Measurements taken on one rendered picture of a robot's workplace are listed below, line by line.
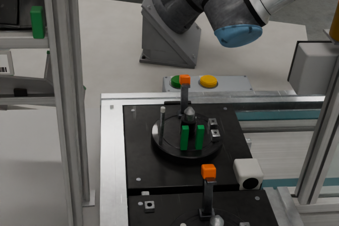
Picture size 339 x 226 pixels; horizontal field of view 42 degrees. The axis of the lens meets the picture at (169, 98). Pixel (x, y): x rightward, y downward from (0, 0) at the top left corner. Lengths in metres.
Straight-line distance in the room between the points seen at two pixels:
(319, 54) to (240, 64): 0.71
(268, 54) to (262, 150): 0.53
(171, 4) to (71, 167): 0.77
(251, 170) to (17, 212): 0.45
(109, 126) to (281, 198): 0.36
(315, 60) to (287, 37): 0.91
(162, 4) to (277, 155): 0.56
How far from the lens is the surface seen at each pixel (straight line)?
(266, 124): 1.02
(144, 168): 0.82
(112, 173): 0.83
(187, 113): 0.83
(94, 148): 1.02
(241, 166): 0.82
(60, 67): 0.52
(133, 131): 0.89
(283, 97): 1.07
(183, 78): 0.87
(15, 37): 0.51
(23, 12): 0.55
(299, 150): 1.00
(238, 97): 1.05
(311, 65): 0.67
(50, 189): 0.95
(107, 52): 1.38
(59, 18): 0.48
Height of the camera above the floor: 1.54
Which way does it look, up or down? 35 degrees down
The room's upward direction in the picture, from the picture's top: 4 degrees clockwise
